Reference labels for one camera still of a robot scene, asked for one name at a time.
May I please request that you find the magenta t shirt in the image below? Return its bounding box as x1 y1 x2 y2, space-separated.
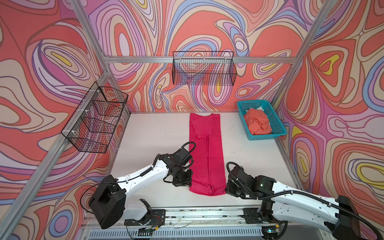
189 114 227 197

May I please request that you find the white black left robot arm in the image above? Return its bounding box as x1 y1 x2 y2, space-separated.
80 142 196 232

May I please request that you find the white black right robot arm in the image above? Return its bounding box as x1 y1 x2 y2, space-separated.
226 162 383 240

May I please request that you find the coral red t shirt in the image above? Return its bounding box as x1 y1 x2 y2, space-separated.
244 109 272 135

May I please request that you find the teal plastic basket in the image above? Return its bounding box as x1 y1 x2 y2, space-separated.
237 100 287 141

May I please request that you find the aluminium horizontal back bar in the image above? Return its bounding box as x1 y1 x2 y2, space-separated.
103 55 299 64

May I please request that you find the aluminium frame corner post right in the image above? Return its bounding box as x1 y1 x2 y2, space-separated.
271 0 337 109

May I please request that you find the aluminium frame corner post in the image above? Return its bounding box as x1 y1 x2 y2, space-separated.
70 0 133 115
271 0 337 109

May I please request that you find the black wire basket left wall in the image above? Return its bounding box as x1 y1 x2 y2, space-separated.
61 83 128 154

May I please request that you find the black wire basket wall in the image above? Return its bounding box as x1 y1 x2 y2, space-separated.
172 51 238 86
61 83 128 154

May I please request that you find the black wire basket back wall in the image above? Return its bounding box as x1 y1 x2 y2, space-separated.
172 51 238 86

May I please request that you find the aluminium left wall bar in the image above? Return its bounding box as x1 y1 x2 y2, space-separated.
1 70 111 240

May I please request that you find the aluminium frame corner post left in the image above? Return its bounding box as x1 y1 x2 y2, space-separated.
70 0 133 115

